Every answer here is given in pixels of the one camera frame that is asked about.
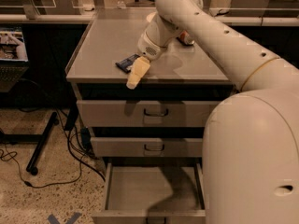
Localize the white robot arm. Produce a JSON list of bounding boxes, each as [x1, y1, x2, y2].
[[127, 0, 299, 224]]

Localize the black laptop computer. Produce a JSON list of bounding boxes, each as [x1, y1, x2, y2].
[[0, 26, 29, 92]]

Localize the grey open bottom drawer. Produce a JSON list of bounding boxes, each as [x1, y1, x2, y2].
[[92, 163, 206, 224]]

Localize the red soda can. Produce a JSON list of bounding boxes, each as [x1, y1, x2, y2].
[[179, 31, 194, 46]]

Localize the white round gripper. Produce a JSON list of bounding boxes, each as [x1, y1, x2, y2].
[[126, 33, 166, 90]]

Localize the black floor cable left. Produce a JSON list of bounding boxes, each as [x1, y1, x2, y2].
[[0, 108, 107, 189]]

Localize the grey metal drawer cabinet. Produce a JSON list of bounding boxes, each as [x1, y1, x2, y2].
[[67, 8, 233, 224]]

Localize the black desk leg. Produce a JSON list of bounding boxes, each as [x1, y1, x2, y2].
[[26, 112, 59, 175]]

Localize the clear plastic water bottle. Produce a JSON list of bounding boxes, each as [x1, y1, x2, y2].
[[117, 0, 126, 8]]

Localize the grey top drawer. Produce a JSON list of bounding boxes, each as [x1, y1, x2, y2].
[[77, 100, 219, 128]]

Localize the grey middle drawer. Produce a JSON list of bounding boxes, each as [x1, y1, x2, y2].
[[91, 137, 203, 158]]

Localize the white paper bowl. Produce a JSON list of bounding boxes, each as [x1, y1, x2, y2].
[[146, 12, 156, 23]]

